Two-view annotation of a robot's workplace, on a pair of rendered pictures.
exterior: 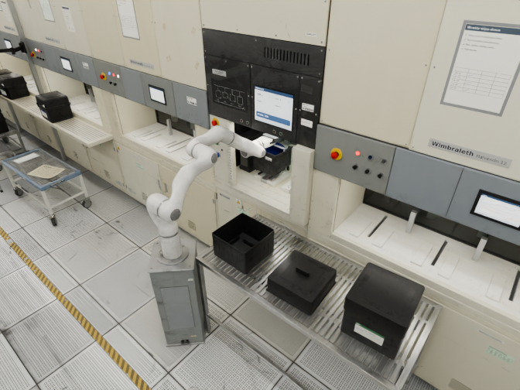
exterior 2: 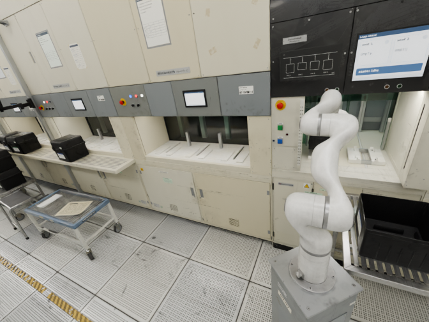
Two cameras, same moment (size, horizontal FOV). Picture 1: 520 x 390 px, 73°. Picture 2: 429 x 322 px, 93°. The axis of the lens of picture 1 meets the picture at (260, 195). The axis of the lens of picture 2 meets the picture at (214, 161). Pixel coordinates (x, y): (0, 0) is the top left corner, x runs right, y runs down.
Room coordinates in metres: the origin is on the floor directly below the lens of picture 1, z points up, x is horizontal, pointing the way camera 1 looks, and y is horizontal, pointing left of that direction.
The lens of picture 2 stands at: (1.13, 1.00, 1.70)
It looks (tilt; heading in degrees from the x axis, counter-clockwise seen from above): 27 degrees down; 350
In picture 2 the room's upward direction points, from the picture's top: 9 degrees counter-clockwise
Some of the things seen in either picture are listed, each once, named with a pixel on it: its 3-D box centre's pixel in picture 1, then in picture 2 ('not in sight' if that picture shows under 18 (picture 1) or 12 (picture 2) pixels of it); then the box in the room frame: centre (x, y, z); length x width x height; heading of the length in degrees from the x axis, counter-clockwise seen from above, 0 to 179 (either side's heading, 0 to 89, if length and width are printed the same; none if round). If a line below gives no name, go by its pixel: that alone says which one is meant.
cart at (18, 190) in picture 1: (48, 183); (76, 218); (3.33, 2.35, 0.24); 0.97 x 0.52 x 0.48; 53
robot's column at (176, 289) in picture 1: (180, 294); (306, 316); (1.64, 0.55, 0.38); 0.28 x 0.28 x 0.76; 5
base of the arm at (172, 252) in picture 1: (170, 243); (313, 259); (1.64, 0.55, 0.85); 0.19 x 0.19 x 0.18
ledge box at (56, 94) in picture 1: (54, 106); (69, 147); (3.82, 2.30, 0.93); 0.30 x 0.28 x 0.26; 47
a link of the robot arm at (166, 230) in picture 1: (162, 213); (308, 220); (1.66, 0.57, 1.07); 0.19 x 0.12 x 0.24; 49
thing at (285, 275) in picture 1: (302, 278); not in sight; (1.37, -0.23, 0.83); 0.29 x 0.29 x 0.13; 53
